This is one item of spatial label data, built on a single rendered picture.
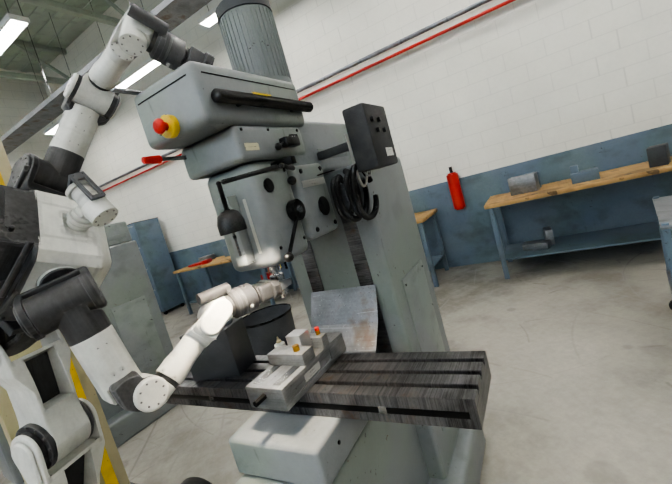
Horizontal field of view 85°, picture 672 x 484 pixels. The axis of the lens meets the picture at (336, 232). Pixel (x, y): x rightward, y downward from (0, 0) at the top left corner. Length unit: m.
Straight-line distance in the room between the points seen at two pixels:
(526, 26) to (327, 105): 2.71
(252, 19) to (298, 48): 4.77
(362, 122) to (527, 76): 4.06
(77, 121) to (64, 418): 0.87
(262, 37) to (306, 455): 1.31
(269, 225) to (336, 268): 0.53
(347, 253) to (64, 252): 0.94
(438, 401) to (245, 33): 1.28
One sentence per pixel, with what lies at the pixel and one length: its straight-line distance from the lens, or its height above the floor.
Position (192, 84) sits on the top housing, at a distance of 1.04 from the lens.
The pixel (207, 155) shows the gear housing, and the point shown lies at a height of 1.68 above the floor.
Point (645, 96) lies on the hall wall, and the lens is 5.22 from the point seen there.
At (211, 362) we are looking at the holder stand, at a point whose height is 0.99.
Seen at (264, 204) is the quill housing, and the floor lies 1.50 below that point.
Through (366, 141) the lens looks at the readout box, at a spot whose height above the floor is 1.60.
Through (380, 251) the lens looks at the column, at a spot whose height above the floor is 1.21.
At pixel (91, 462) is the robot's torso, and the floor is 0.88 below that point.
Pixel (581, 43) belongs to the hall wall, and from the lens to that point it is 5.21.
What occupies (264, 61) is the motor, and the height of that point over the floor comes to 1.97.
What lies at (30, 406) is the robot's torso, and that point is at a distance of 1.42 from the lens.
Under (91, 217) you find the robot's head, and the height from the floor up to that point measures 1.58.
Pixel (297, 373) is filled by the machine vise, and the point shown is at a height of 0.99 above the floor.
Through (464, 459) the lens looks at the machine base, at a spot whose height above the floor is 0.20.
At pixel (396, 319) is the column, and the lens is 1.52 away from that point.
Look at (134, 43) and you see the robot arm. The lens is 1.20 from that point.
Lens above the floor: 1.48
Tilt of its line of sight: 6 degrees down
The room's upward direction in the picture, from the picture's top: 16 degrees counter-clockwise
